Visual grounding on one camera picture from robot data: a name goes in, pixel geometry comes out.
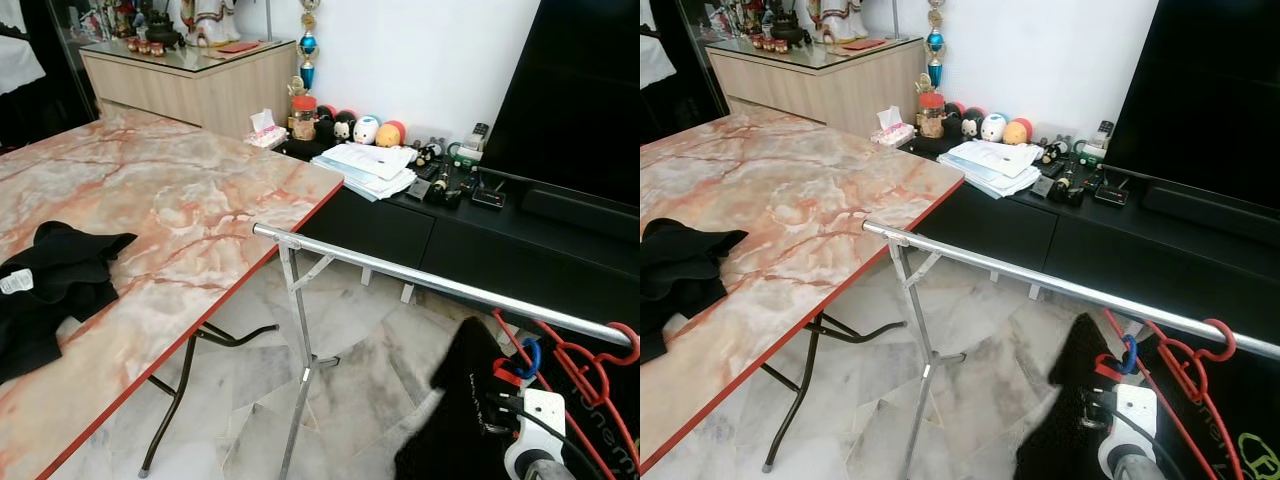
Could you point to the blue plastic hanger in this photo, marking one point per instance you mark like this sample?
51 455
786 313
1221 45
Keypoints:
1131 352
533 358

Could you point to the red plastic hanger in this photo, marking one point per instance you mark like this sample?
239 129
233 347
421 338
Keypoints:
1218 357
618 361

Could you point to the black T-shirt with logo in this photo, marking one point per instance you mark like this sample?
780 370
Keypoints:
600 425
1235 420

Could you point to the black TV cabinet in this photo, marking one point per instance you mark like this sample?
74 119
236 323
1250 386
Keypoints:
1100 250
480 250

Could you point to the silver metal clothes rack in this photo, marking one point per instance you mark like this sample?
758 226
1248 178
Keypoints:
1000 266
400 271

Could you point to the small black display box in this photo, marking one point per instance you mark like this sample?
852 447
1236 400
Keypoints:
489 198
1112 193

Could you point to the black soundbar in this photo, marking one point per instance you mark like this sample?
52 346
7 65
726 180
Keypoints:
580 212
1210 208

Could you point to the black garment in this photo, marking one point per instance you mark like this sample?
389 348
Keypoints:
50 290
680 280

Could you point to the white paper stack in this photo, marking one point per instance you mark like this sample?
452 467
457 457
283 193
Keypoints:
365 165
990 162

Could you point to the orange round plush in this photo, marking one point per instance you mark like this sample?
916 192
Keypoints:
390 135
1018 132

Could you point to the white blue round plush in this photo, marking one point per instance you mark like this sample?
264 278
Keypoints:
993 127
366 130

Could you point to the black mouse plush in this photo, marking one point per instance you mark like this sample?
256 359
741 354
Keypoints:
972 125
345 128

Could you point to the black red round plush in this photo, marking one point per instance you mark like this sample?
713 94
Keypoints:
953 122
327 125

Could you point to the black flat television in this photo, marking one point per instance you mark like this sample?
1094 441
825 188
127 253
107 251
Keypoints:
1200 90
570 90

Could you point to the jar with red lid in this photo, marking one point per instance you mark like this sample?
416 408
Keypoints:
931 120
303 122

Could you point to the pink tissue box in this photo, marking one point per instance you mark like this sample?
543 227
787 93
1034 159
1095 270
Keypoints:
265 135
893 133

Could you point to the marble pattern folding table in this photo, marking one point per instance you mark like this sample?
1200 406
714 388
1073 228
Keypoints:
150 200
780 200

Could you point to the black glass display cabinet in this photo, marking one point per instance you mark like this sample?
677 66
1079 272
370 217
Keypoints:
690 100
60 100

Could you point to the gold and blue trophy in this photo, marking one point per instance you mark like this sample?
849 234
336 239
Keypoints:
307 45
935 43

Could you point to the light wooden sideboard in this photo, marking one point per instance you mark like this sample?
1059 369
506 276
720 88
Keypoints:
180 90
810 90

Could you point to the flat red packet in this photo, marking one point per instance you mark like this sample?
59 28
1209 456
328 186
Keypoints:
865 44
238 46

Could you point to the white porcelain statue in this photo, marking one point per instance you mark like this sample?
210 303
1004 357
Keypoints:
210 22
838 20

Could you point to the black incense censer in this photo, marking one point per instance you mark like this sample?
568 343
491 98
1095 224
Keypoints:
162 32
790 30

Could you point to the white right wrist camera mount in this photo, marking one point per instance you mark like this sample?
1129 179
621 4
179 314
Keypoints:
540 415
1135 410

